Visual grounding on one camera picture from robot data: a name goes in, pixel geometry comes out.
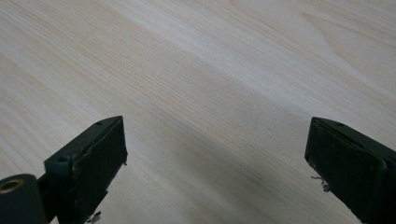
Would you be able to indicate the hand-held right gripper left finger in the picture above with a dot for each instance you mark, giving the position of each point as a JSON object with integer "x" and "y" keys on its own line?
{"x": 93, "y": 165}

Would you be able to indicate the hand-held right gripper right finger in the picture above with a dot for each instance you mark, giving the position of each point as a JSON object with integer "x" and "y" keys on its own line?
{"x": 351, "y": 168}

